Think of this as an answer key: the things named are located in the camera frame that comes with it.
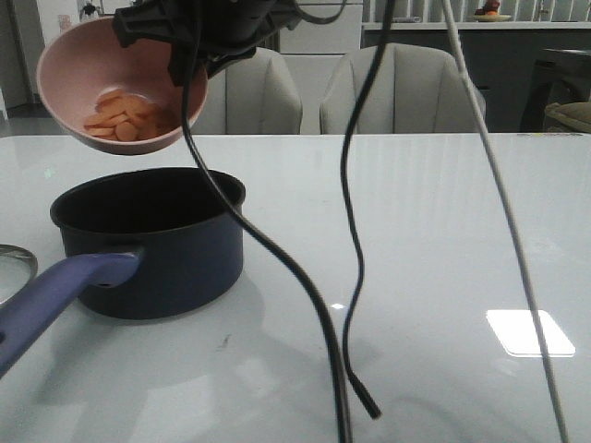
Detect white cabinet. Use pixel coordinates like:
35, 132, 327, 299
279, 1, 363, 135

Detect dark blue saucepan purple handle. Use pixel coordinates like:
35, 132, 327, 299
1, 167, 244, 371

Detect fruit plate on counter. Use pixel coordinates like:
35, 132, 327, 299
467, 0, 513, 23

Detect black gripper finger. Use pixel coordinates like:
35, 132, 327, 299
167, 43, 209, 87

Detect pink plastic bowl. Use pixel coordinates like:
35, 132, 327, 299
37, 18, 183, 156

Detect left beige upholstered chair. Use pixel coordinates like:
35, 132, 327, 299
184, 45, 304, 136

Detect thick black cable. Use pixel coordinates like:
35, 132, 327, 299
180, 0, 355, 443

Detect grey counter sideboard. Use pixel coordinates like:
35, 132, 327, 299
361, 20, 591, 133

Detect thin black cable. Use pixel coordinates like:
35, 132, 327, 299
340, 0, 383, 421

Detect orange ham slices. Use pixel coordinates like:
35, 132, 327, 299
83, 89, 177, 142

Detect olive cushion seat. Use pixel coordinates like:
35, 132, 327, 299
544, 102, 591, 134

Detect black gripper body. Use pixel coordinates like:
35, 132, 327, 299
113, 0, 301, 63

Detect glass pot lid blue knob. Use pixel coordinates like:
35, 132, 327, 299
1, 244, 38, 305

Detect white cable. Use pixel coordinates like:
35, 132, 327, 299
440, 0, 572, 443

